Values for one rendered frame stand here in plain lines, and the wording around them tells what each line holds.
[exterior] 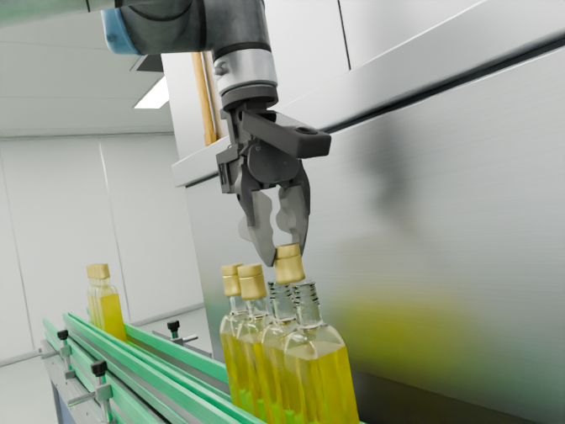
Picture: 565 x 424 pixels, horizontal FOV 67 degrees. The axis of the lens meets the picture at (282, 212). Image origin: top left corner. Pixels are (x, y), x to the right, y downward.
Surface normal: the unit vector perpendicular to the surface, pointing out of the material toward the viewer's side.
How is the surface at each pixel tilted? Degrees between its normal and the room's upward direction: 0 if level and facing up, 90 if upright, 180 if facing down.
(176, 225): 90
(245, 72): 90
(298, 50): 90
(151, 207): 90
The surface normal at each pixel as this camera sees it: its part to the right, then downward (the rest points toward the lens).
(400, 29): -0.80, 0.14
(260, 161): 0.56, -0.10
